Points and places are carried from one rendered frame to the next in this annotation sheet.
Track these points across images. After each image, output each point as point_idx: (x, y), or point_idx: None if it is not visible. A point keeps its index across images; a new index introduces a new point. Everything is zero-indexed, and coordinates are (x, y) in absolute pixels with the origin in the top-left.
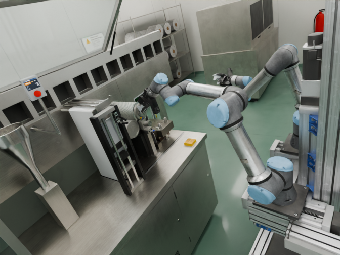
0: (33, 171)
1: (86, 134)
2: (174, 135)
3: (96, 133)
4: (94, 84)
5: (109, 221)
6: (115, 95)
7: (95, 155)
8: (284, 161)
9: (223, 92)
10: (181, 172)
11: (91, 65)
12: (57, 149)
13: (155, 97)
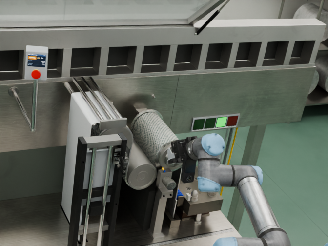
0: None
1: (72, 140)
2: (212, 223)
3: (76, 160)
4: (138, 68)
5: None
6: (162, 98)
7: (69, 175)
8: None
9: (263, 233)
10: None
11: (151, 39)
12: (26, 132)
13: (194, 159)
